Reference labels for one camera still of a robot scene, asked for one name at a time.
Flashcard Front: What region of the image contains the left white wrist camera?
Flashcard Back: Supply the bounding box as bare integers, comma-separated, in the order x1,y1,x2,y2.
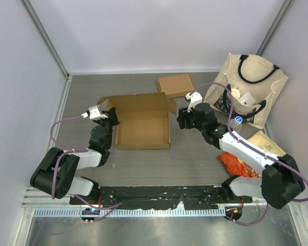
81,105,108,120

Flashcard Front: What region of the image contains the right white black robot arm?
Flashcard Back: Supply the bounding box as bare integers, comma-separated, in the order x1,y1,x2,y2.
177,103,305,209

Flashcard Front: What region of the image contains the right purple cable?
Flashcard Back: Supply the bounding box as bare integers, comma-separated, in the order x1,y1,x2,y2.
189,82,308,226

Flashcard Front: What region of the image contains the white slotted cable duct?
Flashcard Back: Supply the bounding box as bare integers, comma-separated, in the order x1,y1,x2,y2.
33,207,226,218

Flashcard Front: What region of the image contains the purple cable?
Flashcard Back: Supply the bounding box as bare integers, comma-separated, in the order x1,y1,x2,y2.
189,82,308,226
50,115,123,235

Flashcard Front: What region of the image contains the left aluminium frame post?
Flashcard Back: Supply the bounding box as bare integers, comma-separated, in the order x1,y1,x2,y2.
20,0,69,79

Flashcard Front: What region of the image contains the aluminium frame post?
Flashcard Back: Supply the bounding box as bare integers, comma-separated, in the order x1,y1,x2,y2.
20,0,69,79
256,0,295,56

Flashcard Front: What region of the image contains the white box in bag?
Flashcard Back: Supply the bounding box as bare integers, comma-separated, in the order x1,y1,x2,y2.
239,92,256,106

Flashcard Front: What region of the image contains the beige canvas tote bag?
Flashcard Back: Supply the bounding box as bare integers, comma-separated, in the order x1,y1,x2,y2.
204,54,288,129

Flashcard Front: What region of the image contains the brown cardboard box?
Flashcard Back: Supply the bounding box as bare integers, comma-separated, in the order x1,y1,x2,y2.
158,74,195,98
98,92,177,150

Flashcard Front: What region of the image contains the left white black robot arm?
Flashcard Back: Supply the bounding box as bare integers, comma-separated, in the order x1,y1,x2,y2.
30,105,120,204

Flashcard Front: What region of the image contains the clear plastic water bottle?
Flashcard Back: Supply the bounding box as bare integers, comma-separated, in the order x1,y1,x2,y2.
229,116,243,133

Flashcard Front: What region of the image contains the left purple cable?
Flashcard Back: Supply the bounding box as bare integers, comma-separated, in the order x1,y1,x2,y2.
50,115,123,235

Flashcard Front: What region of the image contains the round beige lid in bag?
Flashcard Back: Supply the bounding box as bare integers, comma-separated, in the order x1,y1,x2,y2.
231,88,241,99

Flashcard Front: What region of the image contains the orange chips snack bag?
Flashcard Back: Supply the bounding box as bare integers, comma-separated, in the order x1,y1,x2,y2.
219,130,287,179

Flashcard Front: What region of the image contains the right aluminium frame post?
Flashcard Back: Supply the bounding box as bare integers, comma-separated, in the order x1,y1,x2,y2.
256,0,295,56

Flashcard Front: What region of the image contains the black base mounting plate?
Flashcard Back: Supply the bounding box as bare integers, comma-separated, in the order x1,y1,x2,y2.
80,186,253,210

